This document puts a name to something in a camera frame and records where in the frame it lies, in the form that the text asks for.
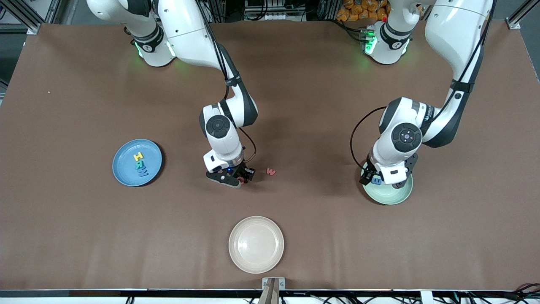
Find green plate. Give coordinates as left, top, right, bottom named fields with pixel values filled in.
left=362, top=169, right=413, bottom=206

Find beige plate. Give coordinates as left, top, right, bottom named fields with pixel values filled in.
left=228, top=216, right=285, bottom=274

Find blue plate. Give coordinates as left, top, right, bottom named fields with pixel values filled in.
left=112, top=139, right=163, bottom=187

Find orange packaged items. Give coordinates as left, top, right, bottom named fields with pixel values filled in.
left=336, top=0, right=391, bottom=22

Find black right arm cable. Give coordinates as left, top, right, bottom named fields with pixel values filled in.
left=196, top=0, right=257, bottom=165

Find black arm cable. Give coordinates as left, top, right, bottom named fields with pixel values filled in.
left=196, top=0, right=257, bottom=165
left=350, top=0, right=492, bottom=169

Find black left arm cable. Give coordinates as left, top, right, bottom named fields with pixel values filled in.
left=350, top=0, right=492, bottom=169

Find grey metal camera mount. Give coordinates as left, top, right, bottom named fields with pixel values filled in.
left=262, top=277, right=286, bottom=304

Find aluminium frame post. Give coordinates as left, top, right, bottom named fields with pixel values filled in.
left=0, top=0, right=43, bottom=35
left=506, top=0, right=540, bottom=30

